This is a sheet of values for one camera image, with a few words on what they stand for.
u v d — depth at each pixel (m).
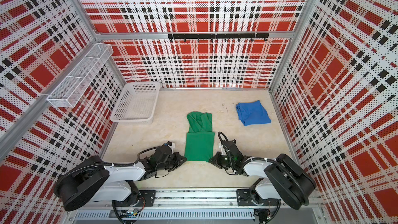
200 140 0.94
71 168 0.45
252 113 1.04
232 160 0.69
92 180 0.44
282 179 0.44
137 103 1.11
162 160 0.69
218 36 0.88
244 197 0.73
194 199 0.75
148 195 0.75
